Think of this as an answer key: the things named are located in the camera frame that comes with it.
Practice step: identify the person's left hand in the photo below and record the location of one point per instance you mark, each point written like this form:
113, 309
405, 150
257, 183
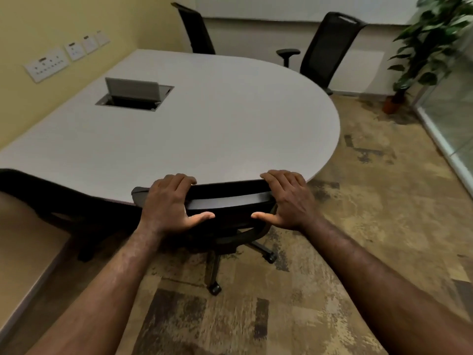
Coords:
165, 207

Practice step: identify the person's right hand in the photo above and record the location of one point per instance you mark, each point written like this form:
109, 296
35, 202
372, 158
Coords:
292, 205

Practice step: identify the person's right thumb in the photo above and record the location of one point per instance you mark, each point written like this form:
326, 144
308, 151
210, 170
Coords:
266, 217

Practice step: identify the person's left thumb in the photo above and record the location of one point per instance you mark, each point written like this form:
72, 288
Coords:
199, 219

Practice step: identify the person's left forearm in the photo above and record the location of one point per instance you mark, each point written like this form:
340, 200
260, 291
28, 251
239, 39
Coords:
99, 292

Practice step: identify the person's right forearm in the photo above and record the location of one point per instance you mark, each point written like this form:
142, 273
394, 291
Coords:
384, 292

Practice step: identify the black mesh office chair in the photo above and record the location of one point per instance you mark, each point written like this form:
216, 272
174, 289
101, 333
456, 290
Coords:
330, 47
196, 29

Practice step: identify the glass partition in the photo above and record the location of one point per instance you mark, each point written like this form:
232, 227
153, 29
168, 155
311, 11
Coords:
449, 103

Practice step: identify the green potted plant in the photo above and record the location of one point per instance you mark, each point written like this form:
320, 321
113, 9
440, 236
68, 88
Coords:
425, 47

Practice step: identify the white wall socket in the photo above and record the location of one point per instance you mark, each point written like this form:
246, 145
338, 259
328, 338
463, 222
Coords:
89, 44
102, 38
75, 50

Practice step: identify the white wall board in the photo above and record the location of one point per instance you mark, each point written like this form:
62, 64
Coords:
295, 7

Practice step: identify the white wall socket panel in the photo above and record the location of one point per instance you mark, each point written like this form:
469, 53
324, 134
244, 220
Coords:
47, 65

